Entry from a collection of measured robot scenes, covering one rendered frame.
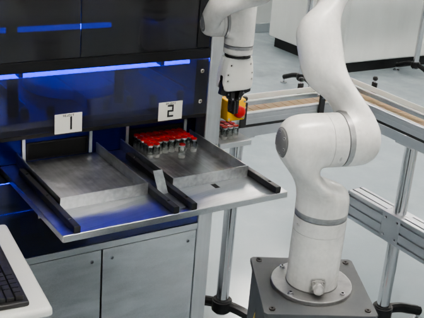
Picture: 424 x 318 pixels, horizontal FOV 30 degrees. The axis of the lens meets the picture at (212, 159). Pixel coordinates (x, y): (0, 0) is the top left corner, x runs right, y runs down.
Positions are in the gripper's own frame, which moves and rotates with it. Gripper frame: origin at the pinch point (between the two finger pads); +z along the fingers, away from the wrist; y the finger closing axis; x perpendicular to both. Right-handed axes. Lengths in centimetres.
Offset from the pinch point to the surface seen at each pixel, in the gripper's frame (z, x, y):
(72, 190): 22, -9, 46
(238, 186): 22.2, 7.6, 1.2
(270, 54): 111, -395, -331
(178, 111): 8.9, -23.6, 3.5
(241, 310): 98, -32, -36
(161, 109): 7.3, -23.7, 9.9
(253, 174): 20.6, 5.3, -6.1
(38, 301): 30, 29, 71
